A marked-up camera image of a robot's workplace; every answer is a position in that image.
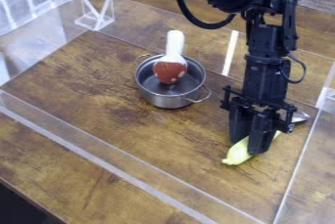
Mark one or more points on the small steel pot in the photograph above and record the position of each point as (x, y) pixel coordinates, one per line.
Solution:
(170, 96)

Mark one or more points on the red white toy mushroom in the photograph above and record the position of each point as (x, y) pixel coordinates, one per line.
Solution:
(170, 67)

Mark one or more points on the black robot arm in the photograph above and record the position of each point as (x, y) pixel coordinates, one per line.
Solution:
(272, 41)

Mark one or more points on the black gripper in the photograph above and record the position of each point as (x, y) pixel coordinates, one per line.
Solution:
(256, 118)

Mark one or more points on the clear acrylic bracket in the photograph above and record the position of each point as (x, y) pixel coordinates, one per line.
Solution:
(92, 19)

